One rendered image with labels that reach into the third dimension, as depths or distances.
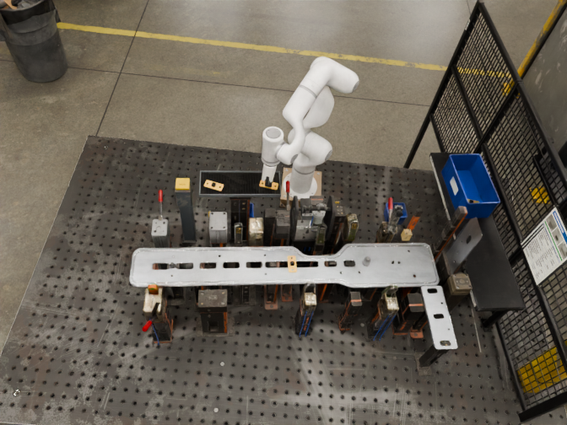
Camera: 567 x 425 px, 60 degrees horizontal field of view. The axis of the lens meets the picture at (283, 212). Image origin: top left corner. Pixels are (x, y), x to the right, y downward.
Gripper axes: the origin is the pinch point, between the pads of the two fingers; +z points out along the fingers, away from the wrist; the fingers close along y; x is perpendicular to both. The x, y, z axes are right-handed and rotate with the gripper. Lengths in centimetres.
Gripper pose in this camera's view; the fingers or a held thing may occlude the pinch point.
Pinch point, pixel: (268, 181)
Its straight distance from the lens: 222.9
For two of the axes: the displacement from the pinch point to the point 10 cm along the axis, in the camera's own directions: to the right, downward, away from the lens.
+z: -0.8, 5.6, 8.3
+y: -2.0, 8.0, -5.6
